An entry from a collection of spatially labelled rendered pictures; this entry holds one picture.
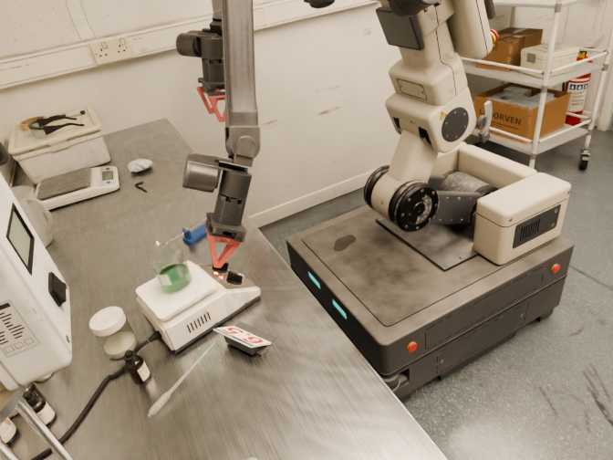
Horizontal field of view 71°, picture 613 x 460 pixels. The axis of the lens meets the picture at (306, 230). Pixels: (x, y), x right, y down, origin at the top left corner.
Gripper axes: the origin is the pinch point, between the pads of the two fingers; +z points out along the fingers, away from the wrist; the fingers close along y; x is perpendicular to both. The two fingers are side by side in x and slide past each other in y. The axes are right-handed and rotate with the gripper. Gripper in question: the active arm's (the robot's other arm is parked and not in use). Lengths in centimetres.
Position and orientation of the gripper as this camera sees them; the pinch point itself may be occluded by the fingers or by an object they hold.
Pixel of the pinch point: (217, 263)
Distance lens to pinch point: 90.8
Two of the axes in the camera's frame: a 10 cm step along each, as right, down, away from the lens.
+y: 3.1, 3.1, -9.0
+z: -2.5, 9.4, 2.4
